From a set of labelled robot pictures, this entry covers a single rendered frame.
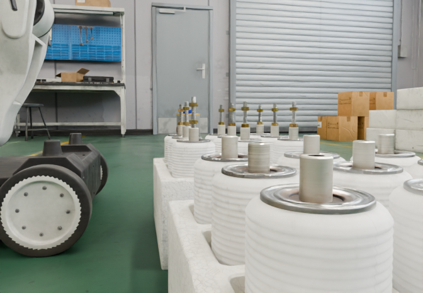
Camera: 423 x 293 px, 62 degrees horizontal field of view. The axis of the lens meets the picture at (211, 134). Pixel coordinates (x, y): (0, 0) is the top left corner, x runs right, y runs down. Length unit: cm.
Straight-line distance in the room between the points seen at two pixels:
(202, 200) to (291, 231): 25
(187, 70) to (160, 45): 59
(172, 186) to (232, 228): 39
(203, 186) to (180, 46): 561
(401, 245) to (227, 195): 14
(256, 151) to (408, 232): 14
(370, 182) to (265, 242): 17
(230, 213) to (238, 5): 605
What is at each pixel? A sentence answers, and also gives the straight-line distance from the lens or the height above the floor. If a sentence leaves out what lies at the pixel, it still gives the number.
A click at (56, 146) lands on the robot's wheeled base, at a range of 94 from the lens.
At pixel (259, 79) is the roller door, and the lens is 620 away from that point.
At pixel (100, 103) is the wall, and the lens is 590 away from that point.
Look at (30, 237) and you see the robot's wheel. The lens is 90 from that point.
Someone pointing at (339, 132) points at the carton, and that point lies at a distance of 452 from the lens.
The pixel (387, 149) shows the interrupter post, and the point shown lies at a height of 26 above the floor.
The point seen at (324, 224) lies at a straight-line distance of 22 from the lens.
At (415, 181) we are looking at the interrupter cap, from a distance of 34.
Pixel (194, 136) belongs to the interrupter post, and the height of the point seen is 26.
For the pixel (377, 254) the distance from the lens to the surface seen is 23.
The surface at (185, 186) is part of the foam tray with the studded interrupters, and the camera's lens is 72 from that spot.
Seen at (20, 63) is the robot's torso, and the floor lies 45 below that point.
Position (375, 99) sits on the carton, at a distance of 484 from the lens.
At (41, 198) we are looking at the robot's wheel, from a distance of 87.
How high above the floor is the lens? 31
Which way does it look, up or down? 3 degrees down
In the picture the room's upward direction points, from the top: straight up
